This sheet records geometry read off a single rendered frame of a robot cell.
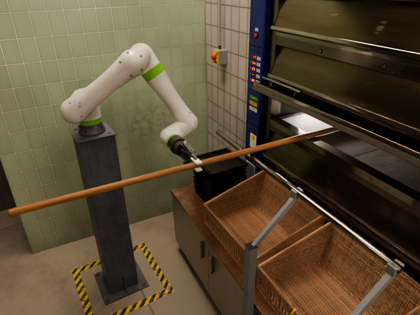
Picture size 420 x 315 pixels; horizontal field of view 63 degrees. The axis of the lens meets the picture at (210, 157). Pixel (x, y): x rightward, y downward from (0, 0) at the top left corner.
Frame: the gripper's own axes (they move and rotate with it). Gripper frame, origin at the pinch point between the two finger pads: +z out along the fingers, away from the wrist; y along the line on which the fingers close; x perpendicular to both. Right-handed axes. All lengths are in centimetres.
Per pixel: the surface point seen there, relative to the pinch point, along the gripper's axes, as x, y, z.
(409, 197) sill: -65, 2, 64
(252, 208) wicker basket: -51, 61, -25
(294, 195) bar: -27.4, 4.0, 38.0
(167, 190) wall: -25, 96, -123
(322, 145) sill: -68, 1, 11
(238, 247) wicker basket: -17, 49, 13
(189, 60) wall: -52, -19, -123
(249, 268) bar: -6, 35, 39
